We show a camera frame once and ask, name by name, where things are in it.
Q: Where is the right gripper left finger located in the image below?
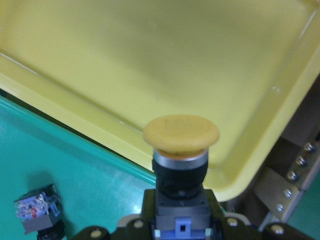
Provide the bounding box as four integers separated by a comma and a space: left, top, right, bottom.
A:
126, 189, 156, 240

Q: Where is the green push button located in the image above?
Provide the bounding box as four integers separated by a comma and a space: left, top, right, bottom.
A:
14, 184, 67, 240

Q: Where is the green conveyor belt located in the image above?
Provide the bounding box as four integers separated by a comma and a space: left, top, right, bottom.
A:
249, 129, 320, 240

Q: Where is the green plastic tray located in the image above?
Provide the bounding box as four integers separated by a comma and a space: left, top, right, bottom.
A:
0, 97, 155, 240

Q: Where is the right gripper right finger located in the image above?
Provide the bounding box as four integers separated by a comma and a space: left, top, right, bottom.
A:
206, 189, 248, 240

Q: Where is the yellow push button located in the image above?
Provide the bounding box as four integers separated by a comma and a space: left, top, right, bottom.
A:
143, 114, 220, 240

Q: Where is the yellow plastic tray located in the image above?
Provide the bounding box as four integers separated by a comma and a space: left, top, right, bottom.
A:
0, 0, 320, 202

